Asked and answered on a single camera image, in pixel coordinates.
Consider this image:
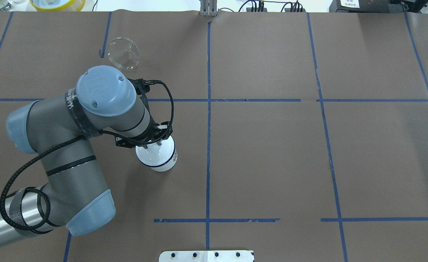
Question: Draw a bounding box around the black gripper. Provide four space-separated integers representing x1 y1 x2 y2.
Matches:
145 124 173 147

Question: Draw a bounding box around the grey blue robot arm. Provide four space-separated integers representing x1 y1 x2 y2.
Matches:
0 65 177 247

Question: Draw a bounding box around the white enamel mug blue rim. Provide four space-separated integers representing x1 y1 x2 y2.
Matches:
135 135 178 172

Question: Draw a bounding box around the black power strip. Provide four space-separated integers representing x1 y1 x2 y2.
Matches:
236 0 306 13

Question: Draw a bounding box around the black equipment box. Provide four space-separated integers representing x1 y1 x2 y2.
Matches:
328 0 428 13

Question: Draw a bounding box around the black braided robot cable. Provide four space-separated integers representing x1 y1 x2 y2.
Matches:
0 79 174 231

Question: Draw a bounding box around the white metal base plate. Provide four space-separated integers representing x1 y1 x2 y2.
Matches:
159 250 255 262

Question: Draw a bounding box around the grey aluminium frame post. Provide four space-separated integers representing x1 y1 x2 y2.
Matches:
199 0 218 17

